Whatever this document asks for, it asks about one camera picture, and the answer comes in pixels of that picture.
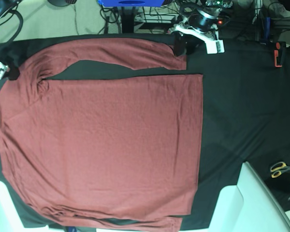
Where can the dark red long-sleeve shirt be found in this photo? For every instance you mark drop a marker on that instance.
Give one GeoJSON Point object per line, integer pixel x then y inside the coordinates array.
{"type": "Point", "coordinates": [98, 129]}

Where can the white power strip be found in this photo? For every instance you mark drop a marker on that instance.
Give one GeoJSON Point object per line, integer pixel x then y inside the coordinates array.
{"type": "Point", "coordinates": [156, 18]}

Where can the white foam block right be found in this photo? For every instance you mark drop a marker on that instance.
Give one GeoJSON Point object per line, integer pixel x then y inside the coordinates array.
{"type": "Point", "coordinates": [248, 206]}

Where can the yellow handled scissors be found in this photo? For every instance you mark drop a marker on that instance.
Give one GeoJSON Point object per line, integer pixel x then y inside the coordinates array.
{"type": "Point", "coordinates": [278, 169]}

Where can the red and black clamp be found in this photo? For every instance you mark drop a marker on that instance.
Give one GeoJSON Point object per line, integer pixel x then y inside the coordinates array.
{"type": "Point", "coordinates": [279, 54]}

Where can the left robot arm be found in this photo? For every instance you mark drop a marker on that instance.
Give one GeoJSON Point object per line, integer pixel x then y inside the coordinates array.
{"type": "Point", "coordinates": [200, 22]}

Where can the blue plastic bin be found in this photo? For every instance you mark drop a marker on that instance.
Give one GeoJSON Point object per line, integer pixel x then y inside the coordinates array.
{"type": "Point", "coordinates": [131, 3]}

